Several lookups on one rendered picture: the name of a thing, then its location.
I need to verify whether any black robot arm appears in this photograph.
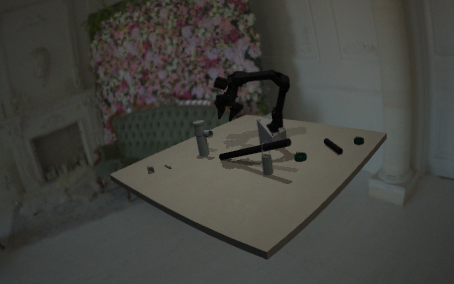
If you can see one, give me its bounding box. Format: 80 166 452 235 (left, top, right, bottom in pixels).
213 69 290 133

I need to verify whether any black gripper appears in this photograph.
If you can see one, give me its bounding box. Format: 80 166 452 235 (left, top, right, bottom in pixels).
214 91 244 121

